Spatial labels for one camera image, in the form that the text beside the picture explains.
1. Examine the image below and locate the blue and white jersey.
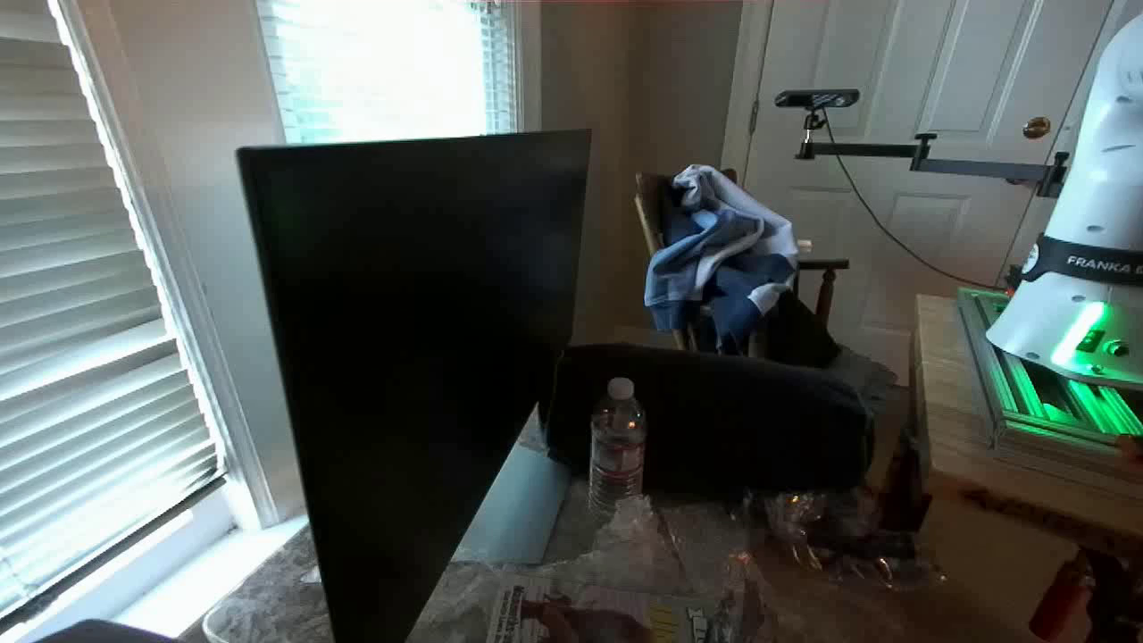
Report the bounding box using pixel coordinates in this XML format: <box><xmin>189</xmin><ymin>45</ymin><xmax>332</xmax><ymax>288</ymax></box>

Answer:
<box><xmin>644</xmin><ymin>162</ymin><xmax>803</xmax><ymax>353</ymax></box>

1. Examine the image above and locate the clear plastic water bottle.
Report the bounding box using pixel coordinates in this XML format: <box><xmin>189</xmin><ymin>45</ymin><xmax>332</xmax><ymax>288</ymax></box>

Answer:
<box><xmin>587</xmin><ymin>376</ymin><xmax>651</xmax><ymax>505</ymax></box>

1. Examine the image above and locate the large black monitor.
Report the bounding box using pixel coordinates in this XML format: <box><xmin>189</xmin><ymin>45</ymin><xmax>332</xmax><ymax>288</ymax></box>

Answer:
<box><xmin>231</xmin><ymin>130</ymin><xmax>597</xmax><ymax>643</ymax></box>

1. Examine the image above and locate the black padded bag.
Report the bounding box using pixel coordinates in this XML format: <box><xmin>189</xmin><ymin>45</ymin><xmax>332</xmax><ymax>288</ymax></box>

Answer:
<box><xmin>540</xmin><ymin>339</ymin><xmax>878</xmax><ymax>500</ymax></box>

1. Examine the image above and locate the small black pouch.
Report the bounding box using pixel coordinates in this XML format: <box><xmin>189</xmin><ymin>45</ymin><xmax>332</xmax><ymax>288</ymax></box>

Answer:
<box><xmin>757</xmin><ymin>288</ymin><xmax>845</xmax><ymax>371</ymax></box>

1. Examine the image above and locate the crumpled clear plastic wrap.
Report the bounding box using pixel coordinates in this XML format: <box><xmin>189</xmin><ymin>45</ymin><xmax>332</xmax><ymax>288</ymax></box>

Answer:
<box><xmin>408</xmin><ymin>487</ymin><xmax>958</xmax><ymax>643</ymax></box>

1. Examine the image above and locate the printed paper package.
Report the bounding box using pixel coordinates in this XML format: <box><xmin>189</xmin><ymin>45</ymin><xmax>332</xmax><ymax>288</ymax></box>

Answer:
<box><xmin>481</xmin><ymin>582</ymin><xmax>652</xmax><ymax>643</ymax></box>

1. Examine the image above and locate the narrow bright window blind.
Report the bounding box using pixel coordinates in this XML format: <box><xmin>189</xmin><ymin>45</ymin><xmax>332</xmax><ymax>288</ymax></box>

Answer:
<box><xmin>257</xmin><ymin>0</ymin><xmax>528</xmax><ymax>149</ymax></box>

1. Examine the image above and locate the white panel door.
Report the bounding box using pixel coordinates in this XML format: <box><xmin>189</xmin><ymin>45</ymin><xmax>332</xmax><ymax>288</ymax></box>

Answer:
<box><xmin>721</xmin><ymin>0</ymin><xmax>1143</xmax><ymax>382</ymax></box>

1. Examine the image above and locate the light wooden stand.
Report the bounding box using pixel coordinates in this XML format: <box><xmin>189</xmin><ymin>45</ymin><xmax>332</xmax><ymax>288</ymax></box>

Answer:
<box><xmin>906</xmin><ymin>288</ymin><xmax>1143</xmax><ymax>643</ymax></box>

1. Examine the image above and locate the wide white window blind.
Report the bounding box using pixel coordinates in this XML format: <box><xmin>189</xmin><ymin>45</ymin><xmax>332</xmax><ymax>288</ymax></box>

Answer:
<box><xmin>0</xmin><ymin>0</ymin><xmax>231</xmax><ymax>626</ymax></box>

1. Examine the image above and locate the red clamp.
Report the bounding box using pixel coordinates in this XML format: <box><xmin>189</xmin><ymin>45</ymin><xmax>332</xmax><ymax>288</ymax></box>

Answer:
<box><xmin>1025</xmin><ymin>538</ymin><xmax>1143</xmax><ymax>643</ymax></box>

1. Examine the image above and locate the thin black cable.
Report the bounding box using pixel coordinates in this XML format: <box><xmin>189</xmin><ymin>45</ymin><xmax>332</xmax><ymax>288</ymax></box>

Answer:
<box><xmin>822</xmin><ymin>119</ymin><xmax>1014</xmax><ymax>295</ymax></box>

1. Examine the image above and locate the black stereo camera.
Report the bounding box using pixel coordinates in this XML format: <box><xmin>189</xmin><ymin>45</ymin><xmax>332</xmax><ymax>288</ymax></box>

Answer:
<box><xmin>771</xmin><ymin>87</ymin><xmax>863</xmax><ymax>115</ymax></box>

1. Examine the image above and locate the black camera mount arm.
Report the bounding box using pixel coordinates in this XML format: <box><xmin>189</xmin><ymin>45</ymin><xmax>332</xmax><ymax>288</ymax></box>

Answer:
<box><xmin>794</xmin><ymin>107</ymin><xmax>1072</xmax><ymax>201</ymax></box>

